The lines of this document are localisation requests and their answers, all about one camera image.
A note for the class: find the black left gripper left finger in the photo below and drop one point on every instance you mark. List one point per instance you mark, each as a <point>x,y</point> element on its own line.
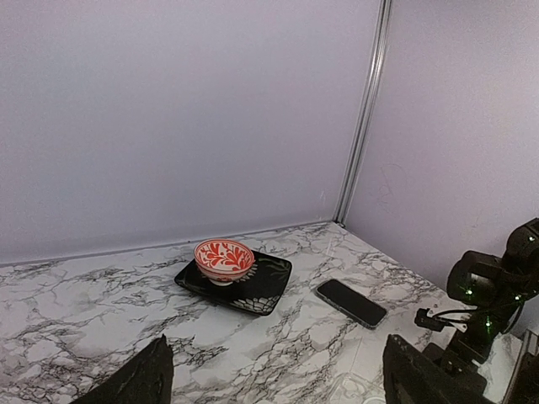
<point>145,378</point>

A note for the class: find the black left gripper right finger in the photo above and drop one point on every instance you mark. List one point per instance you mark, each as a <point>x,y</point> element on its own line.
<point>409,376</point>

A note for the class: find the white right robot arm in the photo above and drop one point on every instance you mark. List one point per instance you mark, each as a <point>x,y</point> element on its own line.
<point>496,290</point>

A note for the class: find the dark phone in case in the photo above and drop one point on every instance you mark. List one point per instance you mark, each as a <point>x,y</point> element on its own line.
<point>351,303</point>

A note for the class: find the red white patterned bowl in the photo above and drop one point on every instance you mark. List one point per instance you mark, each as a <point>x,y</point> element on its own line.
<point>223,261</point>

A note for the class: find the black patterned square plate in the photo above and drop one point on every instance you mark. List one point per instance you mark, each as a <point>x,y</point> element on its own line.
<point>257,292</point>

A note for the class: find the right aluminium corner post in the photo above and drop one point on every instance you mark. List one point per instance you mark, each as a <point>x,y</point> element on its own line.
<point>367,106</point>

